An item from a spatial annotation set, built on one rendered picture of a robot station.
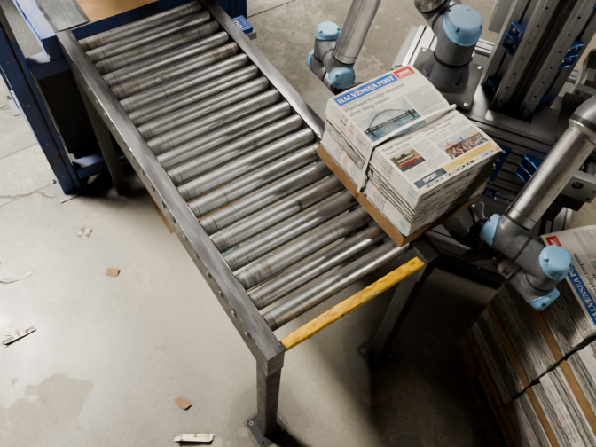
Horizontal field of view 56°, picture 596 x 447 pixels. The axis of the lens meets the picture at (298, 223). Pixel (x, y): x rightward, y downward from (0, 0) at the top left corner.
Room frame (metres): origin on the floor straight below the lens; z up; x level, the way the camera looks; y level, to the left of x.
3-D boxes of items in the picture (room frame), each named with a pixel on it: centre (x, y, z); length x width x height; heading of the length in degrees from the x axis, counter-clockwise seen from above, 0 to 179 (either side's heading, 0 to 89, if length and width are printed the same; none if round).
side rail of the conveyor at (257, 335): (0.98, 0.44, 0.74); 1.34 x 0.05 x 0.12; 39
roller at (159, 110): (1.29, 0.37, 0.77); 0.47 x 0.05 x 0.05; 129
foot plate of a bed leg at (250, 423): (0.48, 0.04, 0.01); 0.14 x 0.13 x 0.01; 129
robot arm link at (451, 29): (1.46, -0.43, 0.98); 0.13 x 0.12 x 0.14; 20
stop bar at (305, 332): (0.61, -0.16, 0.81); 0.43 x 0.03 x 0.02; 129
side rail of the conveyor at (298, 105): (1.29, 0.04, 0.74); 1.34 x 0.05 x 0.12; 39
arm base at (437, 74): (1.45, -0.43, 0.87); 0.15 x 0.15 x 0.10
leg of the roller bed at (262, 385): (0.48, 0.04, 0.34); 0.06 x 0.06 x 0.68; 39
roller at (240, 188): (0.99, 0.12, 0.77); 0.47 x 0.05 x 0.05; 129
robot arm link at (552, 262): (0.72, -0.61, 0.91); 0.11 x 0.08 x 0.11; 53
